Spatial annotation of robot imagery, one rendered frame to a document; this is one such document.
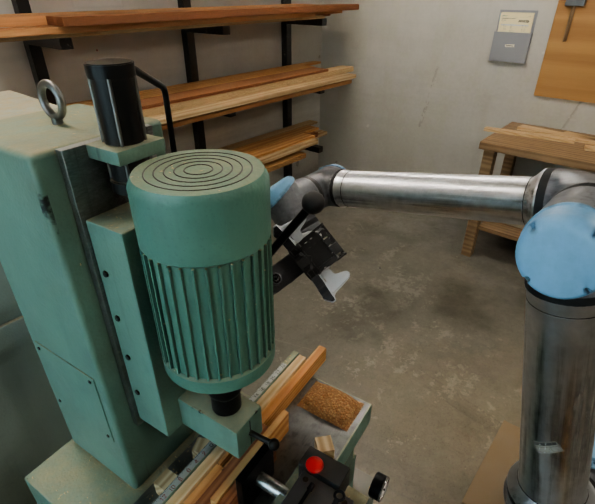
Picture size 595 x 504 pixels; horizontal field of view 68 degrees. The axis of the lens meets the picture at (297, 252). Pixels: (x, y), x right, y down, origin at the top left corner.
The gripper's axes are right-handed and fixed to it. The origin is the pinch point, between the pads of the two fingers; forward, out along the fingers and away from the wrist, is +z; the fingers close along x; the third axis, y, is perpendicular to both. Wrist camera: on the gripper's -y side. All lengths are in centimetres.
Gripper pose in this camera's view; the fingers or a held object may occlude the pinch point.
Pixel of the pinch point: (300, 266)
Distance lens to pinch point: 69.7
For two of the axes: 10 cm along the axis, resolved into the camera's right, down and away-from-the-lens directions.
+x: 6.2, 7.8, 0.0
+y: 7.8, -6.2, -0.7
